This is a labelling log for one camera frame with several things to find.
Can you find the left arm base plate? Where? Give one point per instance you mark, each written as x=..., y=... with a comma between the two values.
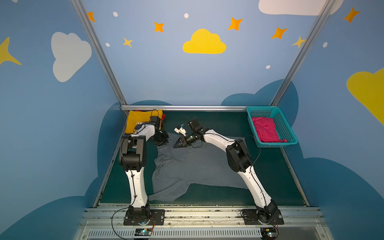
x=141, y=217

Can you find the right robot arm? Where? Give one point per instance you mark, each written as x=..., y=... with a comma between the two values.
x=239, y=160

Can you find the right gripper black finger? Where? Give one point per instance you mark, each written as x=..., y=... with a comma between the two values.
x=181, y=140
x=178, y=146

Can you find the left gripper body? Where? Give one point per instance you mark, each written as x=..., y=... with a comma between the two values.
x=162, y=137

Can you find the teal plastic basket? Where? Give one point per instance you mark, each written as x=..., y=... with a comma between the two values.
x=283, y=128

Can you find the grey t-shirt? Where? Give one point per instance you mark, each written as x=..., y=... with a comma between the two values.
x=178, y=168

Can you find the left controller board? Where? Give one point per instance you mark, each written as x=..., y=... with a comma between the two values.
x=143, y=232

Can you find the folded yellow t-shirt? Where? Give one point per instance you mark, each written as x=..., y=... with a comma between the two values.
x=136, y=117

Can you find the magenta t-shirt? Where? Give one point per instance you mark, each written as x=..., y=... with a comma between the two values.
x=266, y=130

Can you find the right controller board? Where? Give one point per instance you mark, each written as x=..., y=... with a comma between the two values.
x=269, y=234

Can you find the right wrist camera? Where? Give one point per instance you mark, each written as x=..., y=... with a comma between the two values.
x=194, y=126

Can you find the right aluminium post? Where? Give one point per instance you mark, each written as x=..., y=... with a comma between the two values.
x=304, y=50

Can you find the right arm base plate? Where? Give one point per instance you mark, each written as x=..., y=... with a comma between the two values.
x=261, y=217

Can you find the aluminium post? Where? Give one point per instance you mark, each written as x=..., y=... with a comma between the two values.
x=304, y=50
x=88, y=26

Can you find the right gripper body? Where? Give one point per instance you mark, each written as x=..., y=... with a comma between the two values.
x=186, y=140

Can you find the aluminium back rail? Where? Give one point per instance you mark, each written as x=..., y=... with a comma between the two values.
x=185, y=108

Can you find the folded red t-shirt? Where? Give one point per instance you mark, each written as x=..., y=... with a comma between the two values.
x=163, y=117

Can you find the left aluminium post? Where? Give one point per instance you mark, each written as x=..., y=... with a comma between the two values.
x=88, y=26

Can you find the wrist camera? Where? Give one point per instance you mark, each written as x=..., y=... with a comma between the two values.
x=194, y=126
x=156, y=120

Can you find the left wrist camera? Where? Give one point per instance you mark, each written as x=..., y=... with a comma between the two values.
x=156, y=120

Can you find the front aluminium rail bed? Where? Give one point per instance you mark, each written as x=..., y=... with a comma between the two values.
x=201, y=223

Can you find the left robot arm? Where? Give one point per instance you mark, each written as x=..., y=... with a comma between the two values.
x=133, y=159

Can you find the controller board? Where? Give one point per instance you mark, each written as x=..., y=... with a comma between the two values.
x=143, y=232
x=269, y=234

